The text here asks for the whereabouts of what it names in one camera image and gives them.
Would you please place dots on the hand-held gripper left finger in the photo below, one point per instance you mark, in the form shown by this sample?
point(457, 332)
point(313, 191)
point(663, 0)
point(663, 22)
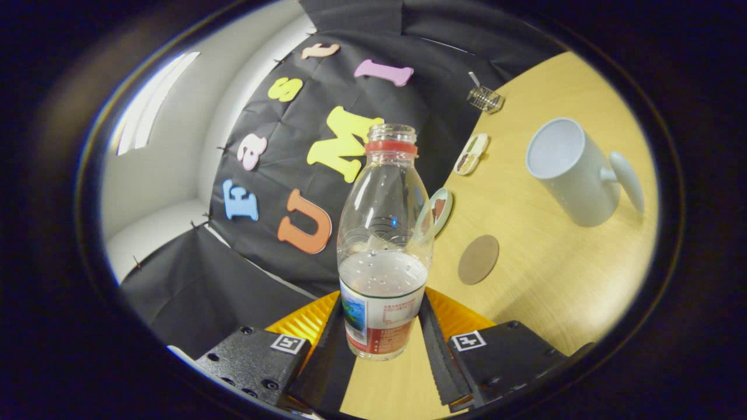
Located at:
point(327, 361)

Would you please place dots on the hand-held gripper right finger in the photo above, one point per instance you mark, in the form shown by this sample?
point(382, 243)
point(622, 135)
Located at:
point(437, 361)

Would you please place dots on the round brown coaster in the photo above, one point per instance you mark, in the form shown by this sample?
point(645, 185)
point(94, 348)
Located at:
point(478, 260)

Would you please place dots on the clear plastic juice bottle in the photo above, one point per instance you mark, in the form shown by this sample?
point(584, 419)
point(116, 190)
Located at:
point(382, 233)

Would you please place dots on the white cup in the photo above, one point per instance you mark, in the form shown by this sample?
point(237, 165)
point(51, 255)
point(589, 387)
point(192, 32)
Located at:
point(575, 181)

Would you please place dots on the wooden table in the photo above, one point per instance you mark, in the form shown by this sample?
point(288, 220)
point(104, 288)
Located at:
point(554, 280)

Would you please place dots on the brown meat piece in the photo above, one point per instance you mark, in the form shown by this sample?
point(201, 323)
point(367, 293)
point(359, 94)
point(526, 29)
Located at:
point(439, 210)

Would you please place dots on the pale green plate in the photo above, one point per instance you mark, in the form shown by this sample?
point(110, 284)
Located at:
point(446, 204)

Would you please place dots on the white divided dish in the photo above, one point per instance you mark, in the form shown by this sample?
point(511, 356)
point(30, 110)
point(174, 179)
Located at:
point(470, 154)

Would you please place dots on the clear glass container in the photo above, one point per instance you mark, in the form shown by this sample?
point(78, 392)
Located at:
point(485, 100)

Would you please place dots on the long ceiling light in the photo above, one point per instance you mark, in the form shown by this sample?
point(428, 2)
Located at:
point(152, 105)

